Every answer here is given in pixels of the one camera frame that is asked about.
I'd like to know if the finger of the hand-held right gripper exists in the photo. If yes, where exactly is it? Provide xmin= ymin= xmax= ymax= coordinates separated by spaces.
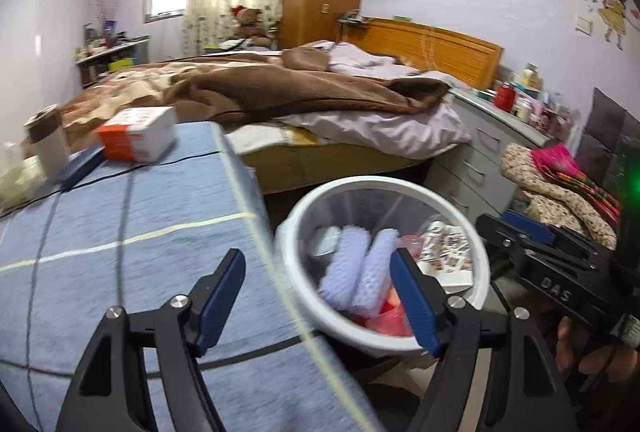
xmin=475 ymin=214 xmax=531 ymax=278
xmin=501 ymin=211 xmax=613 ymax=265

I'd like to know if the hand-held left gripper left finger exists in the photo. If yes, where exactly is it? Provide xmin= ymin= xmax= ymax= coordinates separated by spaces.
xmin=55 ymin=248 xmax=247 ymax=432

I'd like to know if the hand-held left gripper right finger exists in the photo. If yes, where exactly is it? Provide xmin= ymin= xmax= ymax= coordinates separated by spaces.
xmin=390 ymin=248 xmax=581 ymax=432

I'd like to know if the red white drink carton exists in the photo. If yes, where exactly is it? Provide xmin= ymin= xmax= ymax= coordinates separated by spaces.
xmin=365 ymin=289 xmax=418 ymax=337

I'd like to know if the purple knitted roll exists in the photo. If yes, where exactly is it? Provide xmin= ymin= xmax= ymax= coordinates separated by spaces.
xmin=320 ymin=224 xmax=373 ymax=308
xmin=350 ymin=228 xmax=401 ymax=318

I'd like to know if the patterned snack wrapper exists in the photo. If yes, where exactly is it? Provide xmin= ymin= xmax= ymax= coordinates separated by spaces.
xmin=417 ymin=220 xmax=476 ymax=290

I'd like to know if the white yogurt cup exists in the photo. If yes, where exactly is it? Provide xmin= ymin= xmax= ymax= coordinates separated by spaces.
xmin=312 ymin=224 xmax=343 ymax=258

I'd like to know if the white waste bin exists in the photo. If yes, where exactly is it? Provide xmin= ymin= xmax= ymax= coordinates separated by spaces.
xmin=274 ymin=177 xmax=492 ymax=357

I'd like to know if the person's right hand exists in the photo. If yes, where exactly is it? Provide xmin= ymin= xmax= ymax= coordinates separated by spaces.
xmin=555 ymin=314 xmax=640 ymax=378

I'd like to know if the pink plaid cloth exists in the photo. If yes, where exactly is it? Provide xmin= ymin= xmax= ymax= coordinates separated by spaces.
xmin=530 ymin=144 xmax=621 ymax=223

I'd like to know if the grey drawer nightstand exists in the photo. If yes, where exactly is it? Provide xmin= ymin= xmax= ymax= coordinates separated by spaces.
xmin=425 ymin=89 xmax=556 ymax=223

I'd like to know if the red patterned mug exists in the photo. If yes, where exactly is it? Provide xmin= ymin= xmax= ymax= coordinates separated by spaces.
xmin=537 ymin=107 xmax=560 ymax=132

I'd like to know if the dark quilted chair back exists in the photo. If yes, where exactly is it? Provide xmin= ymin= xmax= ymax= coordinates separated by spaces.
xmin=575 ymin=87 xmax=640 ymax=178

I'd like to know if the red jar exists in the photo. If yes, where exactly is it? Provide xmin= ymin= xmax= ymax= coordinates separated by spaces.
xmin=494 ymin=82 xmax=516 ymax=112

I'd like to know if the stack of small boxes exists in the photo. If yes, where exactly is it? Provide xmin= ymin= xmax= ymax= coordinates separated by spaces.
xmin=512 ymin=62 xmax=543 ymax=90

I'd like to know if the lilac duvet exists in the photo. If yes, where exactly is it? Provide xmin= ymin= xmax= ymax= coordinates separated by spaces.
xmin=277 ymin=41 xmax=473 ymax=158

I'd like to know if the bed mattress yellow sheet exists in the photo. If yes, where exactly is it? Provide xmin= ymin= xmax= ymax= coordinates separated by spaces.
xmin=225 ymin=122 xmax=436 ymax=195

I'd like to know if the orange white box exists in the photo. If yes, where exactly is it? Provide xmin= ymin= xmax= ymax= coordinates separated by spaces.
xmin=97 ymin=106 xmax=177 ymax=163

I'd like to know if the dark blue power bank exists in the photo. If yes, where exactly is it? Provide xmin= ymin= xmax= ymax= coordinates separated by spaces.
xmin=57 ymin=146 xmax=106 ymax=190

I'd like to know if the wooden headboard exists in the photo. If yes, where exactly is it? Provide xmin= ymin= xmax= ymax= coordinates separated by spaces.
xmin=350 ymin=17 xmax=505 ymax=90

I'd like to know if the brown blanket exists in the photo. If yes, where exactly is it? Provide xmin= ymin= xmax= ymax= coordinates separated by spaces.
xmin=60 ymin=47 xmax=451 ymax=138

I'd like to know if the beige cup brown lid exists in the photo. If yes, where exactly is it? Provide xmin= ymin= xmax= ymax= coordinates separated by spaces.
xmin=25 ymin=107 xmax=71 ymax=183

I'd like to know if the green tissue pack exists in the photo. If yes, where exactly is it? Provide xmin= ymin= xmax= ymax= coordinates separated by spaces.
xmin=0 ymin=142 xmax=38 ymax=210

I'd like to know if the power strip with plugs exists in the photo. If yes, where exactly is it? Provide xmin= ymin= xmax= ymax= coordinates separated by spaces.
xmin=336 ymin=12 xmax=371 ymax=28

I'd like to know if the cluttered desk shelf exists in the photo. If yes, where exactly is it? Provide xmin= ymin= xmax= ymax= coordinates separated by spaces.
xmin=75 ymin=34 xmax=151 ymax=88

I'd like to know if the brown teddy bear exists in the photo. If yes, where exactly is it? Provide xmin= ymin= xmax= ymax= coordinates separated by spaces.
xmin=230 ymin=4 xmax=278 ymax=48

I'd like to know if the vase with dry branches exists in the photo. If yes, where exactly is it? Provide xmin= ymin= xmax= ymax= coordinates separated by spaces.
xmin=82 ymin=0 xmax=128 ymax=43

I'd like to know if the black cable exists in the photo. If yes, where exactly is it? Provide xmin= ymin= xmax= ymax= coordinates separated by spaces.
xmin=0 ymin=147 xmax=226 ymax=218

